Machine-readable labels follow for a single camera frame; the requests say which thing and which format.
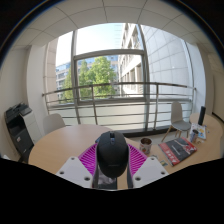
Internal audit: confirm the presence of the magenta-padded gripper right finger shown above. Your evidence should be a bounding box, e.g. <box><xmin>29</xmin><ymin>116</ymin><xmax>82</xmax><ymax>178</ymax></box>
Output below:
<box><xmin>125</xmin><ymin>143</ymin><xmax>170</xmax><ymax>190</ymax></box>

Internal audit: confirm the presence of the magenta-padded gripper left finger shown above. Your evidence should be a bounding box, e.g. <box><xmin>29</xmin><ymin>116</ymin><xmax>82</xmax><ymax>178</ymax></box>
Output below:
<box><xmin>55</xmin><ymin>143</ymin><xmax>101</xmax><ymax>190</ymax></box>

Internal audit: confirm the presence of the black computer mouse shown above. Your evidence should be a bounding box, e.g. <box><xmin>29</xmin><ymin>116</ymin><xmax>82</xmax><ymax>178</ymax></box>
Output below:
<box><xmin>96</xmin><ymin>130</ymin><xmax>130</xmax><ymax>179</ymax></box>

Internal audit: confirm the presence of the red and blue magazine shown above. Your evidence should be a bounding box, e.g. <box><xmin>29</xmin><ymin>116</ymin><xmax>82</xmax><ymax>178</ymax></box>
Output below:
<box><xmin>157</xmin><ymin>136</ymin><xmax>198</xmax><ymax>167</ymax></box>

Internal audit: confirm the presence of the white chair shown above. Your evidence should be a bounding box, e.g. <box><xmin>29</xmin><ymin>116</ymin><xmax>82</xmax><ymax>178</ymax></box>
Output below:
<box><xmin>42</xmin><ymin>113</ymin><xmax>67</xmax><ymax>136</ymax></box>
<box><xmin>161</xmin><ymin>100</ymin><xmax>192</xmax><ymax>143</ymax></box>

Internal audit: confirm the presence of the metal window railing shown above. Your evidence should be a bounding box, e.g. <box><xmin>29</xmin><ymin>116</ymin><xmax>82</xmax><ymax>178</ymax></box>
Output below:
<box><xmin>41</xmin><ymin>81</ymin><xmax>197</xmax><ymax>132</ymax></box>

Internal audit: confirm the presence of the white colourful booklet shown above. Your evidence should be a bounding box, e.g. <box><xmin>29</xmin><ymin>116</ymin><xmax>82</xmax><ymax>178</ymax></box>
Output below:
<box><xmin>189</xmin><ymin>122</ymin><xmax>208</xmax><ymax>141</ymax></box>

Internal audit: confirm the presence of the black and white office printer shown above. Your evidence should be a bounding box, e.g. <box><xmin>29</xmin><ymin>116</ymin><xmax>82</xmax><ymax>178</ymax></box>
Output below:
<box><xmin>3</xmin><ymin>102</ymin><xmax>43</xmax><ymax>164</ymax></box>

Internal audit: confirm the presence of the tall black speaker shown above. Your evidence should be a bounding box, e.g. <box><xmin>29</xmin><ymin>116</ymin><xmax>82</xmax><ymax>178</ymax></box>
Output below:
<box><xmin>197</xmin><ymin>105</ymin><xmax>207</xmax><ymax>127</ymax></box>

